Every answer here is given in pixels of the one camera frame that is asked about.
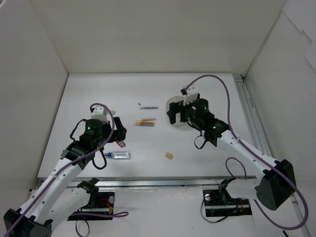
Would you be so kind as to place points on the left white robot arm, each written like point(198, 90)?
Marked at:
point(45, 210)

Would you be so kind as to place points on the white round divided organizer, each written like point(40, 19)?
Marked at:
point(178, 110)

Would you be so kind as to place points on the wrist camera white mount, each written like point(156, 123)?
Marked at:
point(99, 113)
point(190, 94)

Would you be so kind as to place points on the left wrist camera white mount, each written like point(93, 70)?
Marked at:
point(99, 113)

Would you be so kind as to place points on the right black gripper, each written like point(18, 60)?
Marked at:
point(176, 111)

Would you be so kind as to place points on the green grey marker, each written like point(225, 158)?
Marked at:
point(144, 124)

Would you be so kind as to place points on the dark pen in clear sleeve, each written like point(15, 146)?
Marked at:
point(148, 108)

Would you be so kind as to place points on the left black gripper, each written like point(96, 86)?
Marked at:
point(118, 130)

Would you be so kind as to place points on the orange tip brown marker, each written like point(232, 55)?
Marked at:
point(146, 122)

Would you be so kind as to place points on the small wooden clip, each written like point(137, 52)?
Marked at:
point(169, 155)

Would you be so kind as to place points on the aluminium frame rail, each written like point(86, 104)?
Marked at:
point(111, 183)
point(258, 136)

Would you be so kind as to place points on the aluminium frame rail right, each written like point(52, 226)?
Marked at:
point(258, 136)

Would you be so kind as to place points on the aluminium frame rail front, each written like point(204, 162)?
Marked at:
point(111, 183)

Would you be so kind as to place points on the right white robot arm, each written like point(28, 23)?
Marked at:
point(275, 180)

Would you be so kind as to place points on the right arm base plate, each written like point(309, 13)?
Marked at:
point(213, 205)

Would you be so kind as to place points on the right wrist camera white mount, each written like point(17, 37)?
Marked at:
point(190, 94)

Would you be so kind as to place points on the clear glue bottle blue cap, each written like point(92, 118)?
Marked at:
point(120, 155)

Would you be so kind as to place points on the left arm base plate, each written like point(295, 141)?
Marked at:
point(104, 205)

